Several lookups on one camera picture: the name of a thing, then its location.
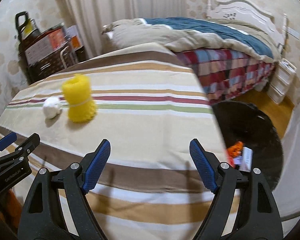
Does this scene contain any white paper ball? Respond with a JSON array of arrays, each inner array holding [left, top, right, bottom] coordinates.
[[43, 96, 62, 119]]

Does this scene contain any orange red plastic bag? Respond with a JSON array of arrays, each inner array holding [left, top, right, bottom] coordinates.
[[227, 141, 243, 164]]

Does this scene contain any yellow foam net roll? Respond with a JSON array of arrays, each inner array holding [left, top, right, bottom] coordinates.
[[62, 74, 97, 123]]

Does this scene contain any white blue plastic package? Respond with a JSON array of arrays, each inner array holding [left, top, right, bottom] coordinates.
[[239, 147, 253, 172]]

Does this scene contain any black trash bin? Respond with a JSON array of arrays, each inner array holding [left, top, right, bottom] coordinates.
[[212, 101, 283, 190]]

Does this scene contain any white door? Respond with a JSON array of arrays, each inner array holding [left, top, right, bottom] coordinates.
[[273, 103, 300, 235]]

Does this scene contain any dark wicker basket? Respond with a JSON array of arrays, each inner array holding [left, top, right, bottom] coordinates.
[[27, 44, 77, 83]]

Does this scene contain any cardboard box orange label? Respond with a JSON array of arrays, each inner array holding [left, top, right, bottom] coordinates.
[[25, 28, 66, 65]]

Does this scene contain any black hand cart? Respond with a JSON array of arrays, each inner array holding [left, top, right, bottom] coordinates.
[[15, 11, 41, 83]]

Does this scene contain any white orange small box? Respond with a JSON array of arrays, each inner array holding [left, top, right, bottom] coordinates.
[[66, 25, 83, 50]]

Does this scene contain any plaid bed sheet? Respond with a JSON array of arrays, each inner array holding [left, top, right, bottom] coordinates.
[[176, 48, 275, 105]]

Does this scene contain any white plastic drawer unit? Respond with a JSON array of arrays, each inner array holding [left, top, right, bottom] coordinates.
[[267, 58, 296, 104]]

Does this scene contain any cream curtain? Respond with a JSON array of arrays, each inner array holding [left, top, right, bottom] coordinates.
[[63, 0, 186, 57]]

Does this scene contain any beige blue duvet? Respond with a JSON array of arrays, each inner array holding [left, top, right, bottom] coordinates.
[[102, 17, 281, 63]]

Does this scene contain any white wooden headboard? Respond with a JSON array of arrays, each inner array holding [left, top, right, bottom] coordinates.
[[207, 0, 288, 51]]

